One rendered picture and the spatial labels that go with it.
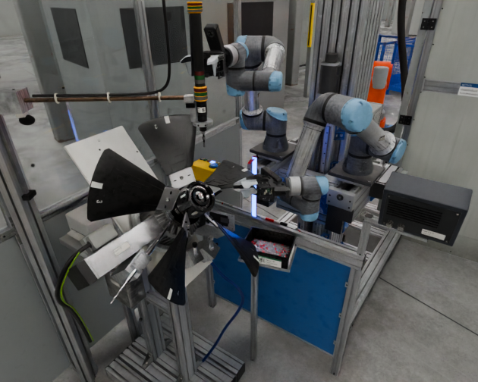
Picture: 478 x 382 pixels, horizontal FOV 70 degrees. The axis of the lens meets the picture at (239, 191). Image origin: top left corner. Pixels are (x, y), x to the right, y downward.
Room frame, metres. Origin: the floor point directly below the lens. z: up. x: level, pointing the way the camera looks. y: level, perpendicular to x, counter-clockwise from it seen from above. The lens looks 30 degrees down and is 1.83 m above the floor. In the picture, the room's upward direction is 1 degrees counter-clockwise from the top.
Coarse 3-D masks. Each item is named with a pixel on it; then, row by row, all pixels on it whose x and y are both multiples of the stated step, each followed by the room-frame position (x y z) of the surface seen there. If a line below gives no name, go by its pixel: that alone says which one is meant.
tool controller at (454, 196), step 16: (400, 176) 1.09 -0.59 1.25; (384, 192) 1.04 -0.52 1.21; (400, 192) 1.01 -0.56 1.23; (416, 192) 1.00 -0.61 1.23; (432, 192) 0.99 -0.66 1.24; (448, 192) 0.98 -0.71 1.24; (464, 192) 0.97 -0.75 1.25; (384, 208) 1.05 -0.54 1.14; (400, 208) 1.01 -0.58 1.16; (416, 208) 0.98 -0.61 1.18; (432, 208) 0.95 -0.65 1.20; (448, 208) 0.92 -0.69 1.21; (464, 208) 0.90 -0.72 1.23; (384, 224) 1.06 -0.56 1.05; (400, 224) 1.01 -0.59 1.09; (416, 224) 0.99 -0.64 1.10; (432, 224) 0.95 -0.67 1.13; (448, 224) 0.93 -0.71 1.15; (432, 240) 0.97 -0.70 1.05; (448, 240) 0.93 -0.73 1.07
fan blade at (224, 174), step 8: (224, 160) 1.37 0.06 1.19; (216, 168) 1.30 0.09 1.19; (224, 168) 1.30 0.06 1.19; (232, 168) 1.31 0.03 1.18; (240, 168) 1.32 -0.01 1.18; (216, 176) 1.23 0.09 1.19; (224, 176) 1.23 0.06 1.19; (232, 176) 1.23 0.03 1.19; (240, 176) 1.24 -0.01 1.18; (208, 184) 1.16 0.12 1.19; (216, 184) 1.15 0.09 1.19; (224, 184) 1.15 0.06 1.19; (232, 184) 1.16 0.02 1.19
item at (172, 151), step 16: (144, 128) 1.22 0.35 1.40; (160, 128) 1.23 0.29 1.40; (176, 128) 1.23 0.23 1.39; (192, 128) 1.24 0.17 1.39; (160, 144) 1.18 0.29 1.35; (176, 144) 1.18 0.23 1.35; (192, 144) 1.18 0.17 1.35; (160, 160) 1.14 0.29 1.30; (176, 160) 1.14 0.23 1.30; (192, 160) 1.13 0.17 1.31
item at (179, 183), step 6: (186, 168) 1.12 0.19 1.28; (174, 174) 1.11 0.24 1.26; (180, 174) 1.10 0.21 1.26; (186, 174) 1.10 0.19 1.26; (192, 174) 1.10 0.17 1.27; (180, 180) 1.09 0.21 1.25; (186, 180) 1.08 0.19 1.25; (192, 180) 1.08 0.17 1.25; (174, 186) 1.08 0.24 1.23; (180, 186) 1.07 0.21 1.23
